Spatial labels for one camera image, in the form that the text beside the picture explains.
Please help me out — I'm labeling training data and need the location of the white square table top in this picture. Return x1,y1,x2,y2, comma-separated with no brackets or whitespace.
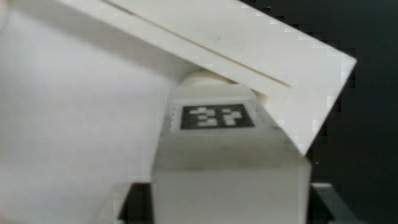
0,0,355,224

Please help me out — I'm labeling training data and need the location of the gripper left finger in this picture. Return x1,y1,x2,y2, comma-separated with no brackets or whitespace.
96,182,154,224

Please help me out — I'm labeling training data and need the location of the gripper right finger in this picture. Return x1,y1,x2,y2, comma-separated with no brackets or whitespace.
307,183,368,224

